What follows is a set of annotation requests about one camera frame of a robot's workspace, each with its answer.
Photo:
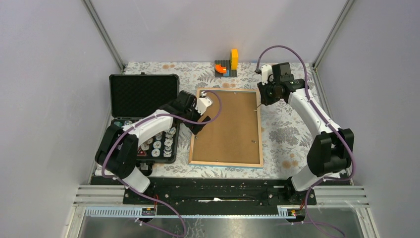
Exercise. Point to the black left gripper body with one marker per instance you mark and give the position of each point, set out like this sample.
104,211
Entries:
191,113

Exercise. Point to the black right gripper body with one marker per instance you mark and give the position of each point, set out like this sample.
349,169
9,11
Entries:
268,92

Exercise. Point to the blue wooden picture frame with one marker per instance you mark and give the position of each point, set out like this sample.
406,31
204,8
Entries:
226,128

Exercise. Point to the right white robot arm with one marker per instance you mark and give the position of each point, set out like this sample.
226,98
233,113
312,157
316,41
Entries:
331,147

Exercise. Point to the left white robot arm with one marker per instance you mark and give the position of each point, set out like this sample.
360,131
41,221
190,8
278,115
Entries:
117,152

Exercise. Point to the blue toy block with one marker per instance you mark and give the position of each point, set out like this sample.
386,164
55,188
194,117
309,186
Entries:
227,74

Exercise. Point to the orange curved toy block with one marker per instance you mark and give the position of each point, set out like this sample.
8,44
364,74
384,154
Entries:
220,69

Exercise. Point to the black poker chip case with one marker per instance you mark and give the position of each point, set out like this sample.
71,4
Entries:
134,97

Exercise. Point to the yellow toy block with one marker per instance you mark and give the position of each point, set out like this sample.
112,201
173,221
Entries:
234,59

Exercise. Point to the grey toy baseplate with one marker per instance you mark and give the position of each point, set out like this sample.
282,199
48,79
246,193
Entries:
224,63

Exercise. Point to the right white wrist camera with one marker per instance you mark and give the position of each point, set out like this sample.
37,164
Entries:
266,73

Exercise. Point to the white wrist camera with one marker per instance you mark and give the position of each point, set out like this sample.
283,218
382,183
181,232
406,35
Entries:
266,73
203,102

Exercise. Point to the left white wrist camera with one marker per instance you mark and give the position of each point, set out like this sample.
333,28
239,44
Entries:
203,102

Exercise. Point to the brown frame backing board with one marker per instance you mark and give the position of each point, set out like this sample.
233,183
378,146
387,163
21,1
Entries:
226,131

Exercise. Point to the black mounting base rail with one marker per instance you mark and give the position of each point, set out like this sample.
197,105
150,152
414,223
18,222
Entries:
211,196

